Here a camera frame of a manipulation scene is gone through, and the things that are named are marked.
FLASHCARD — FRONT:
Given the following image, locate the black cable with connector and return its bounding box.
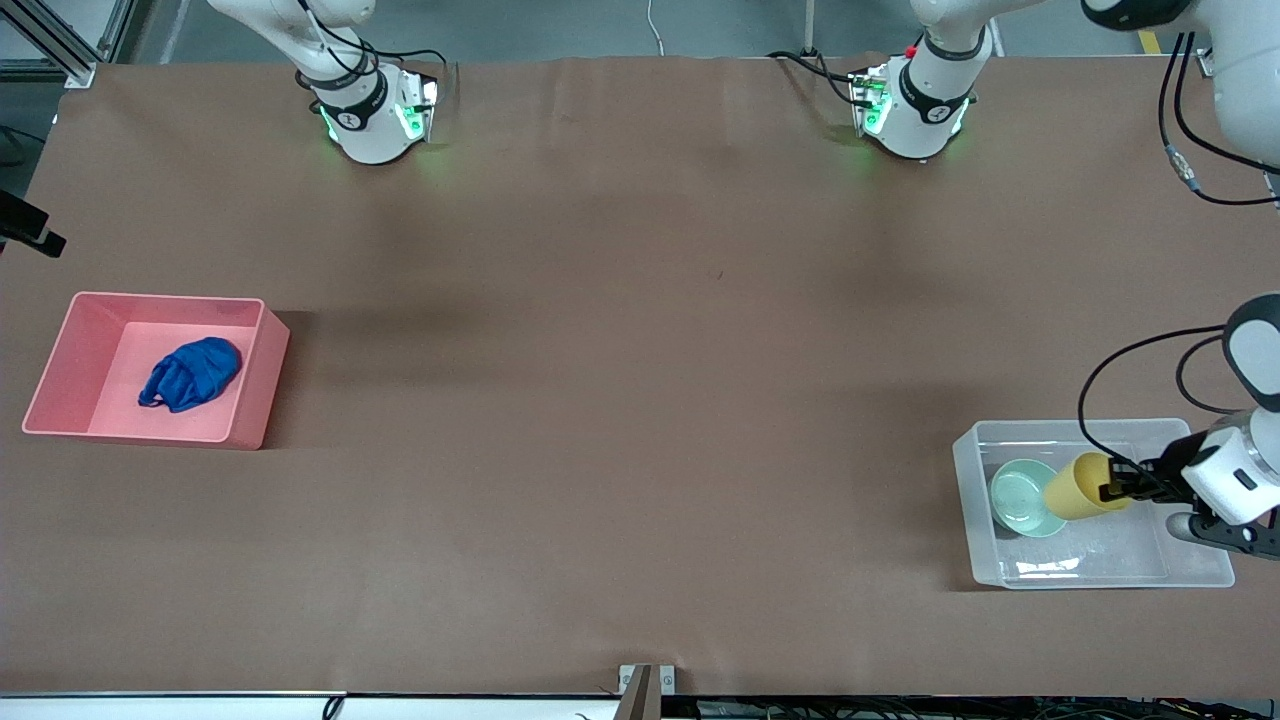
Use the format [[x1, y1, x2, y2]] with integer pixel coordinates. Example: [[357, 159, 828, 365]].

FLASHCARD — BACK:
[[1157, 30, 1280, 208]]

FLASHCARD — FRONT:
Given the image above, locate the black cable at left arm base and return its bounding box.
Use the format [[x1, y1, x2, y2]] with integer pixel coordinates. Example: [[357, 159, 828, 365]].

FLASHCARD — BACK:
[[766, 49, 873, 107]]

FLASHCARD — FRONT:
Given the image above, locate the green plastic bowl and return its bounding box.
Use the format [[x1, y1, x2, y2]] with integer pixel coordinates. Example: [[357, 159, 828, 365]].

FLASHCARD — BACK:
[[989, 458, 1070, 539]]

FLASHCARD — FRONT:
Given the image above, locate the white table edge rail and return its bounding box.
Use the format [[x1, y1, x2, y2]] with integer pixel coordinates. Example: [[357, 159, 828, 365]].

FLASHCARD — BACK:
[[0, 690, 641, 720]]

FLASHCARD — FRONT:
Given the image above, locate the yellow plastic cup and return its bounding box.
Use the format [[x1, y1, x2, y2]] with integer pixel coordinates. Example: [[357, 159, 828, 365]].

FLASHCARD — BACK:
[[1042, 451, 1137, 522]]

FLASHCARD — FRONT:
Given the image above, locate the clear plastic bin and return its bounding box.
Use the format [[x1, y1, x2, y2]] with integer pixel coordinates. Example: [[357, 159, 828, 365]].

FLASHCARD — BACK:
[[951, 418, 1237, 591]]

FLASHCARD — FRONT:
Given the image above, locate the pink plastic bin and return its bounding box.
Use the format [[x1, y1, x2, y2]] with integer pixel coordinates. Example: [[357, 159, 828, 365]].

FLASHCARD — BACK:
[[22, 291, 292, 451]]

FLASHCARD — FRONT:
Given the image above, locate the black cable at arm base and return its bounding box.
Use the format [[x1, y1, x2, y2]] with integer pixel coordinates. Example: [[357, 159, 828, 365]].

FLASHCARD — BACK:
[[290, 0, 458, 113], [766, 49, 873, 107]]

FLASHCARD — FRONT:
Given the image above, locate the metal table edge bracket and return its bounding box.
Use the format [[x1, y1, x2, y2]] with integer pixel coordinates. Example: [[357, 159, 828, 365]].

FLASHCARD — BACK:
[[618, 664, 677, 720]]

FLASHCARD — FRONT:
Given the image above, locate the brown paper table cover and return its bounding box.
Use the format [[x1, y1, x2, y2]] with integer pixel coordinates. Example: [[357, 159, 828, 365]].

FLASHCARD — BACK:
[[0, 55, 1280, 698]]

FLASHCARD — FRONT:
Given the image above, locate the aluminium frame profile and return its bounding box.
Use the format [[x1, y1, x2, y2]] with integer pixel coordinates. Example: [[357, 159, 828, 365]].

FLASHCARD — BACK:
[[0, 0, 153, 89]]

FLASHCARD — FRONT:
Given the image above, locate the black cable at right arm base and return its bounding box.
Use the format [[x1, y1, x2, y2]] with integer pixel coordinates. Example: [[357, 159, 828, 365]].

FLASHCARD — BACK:
[[290, 0, 458, 113]]

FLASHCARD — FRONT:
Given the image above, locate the blue glove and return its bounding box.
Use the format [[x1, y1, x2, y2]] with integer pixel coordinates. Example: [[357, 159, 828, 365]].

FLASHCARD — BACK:
[[138, 336, 244, 414]]

